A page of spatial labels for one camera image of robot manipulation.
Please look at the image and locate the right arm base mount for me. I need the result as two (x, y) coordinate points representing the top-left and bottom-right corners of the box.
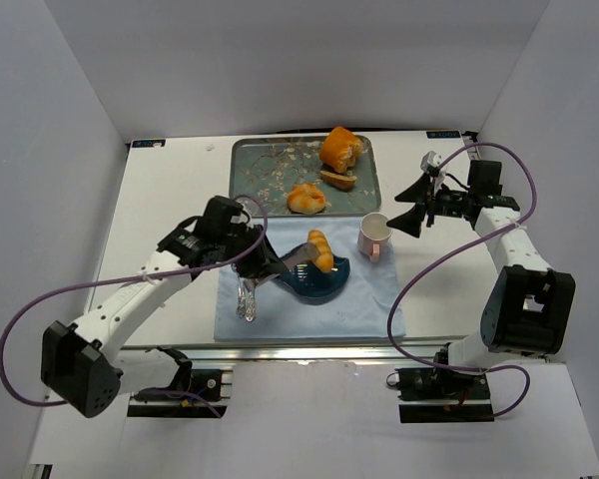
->
(386, 340), (494, 424)

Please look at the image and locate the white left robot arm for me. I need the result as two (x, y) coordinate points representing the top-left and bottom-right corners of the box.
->
(41, 196), (288, 418)

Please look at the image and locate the dark blue plate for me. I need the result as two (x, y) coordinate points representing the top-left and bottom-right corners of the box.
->
(275, 255), (350, 303)

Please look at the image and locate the round striped bread roll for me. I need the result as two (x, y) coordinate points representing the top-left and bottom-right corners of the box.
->
(287, 184), (326, 215)

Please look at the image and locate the large torn bread loaf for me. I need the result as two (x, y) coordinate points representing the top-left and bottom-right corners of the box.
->
(319, 127), (363, 174)

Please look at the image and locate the small bread crust piece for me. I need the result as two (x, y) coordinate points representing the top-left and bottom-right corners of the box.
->
(319, 170), (357, 192)

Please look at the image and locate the aluminium rail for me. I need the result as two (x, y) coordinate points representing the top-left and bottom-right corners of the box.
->
(117, 342), (453, 385)

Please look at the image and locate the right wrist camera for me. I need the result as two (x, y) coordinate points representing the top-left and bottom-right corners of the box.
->
(420, 151), (444, 177)

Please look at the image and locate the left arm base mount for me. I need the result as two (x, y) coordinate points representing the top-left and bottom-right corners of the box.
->
(118, 346), (232, 419)

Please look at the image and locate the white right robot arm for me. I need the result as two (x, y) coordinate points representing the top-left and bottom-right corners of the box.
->
(387, 152), (575, 373)

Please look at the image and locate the pink mug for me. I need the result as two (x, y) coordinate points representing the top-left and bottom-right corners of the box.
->
(357, 213), (392, 262)

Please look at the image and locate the floral blue serving tray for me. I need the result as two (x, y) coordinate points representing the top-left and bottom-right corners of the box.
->
(229, 135), (381, 218)

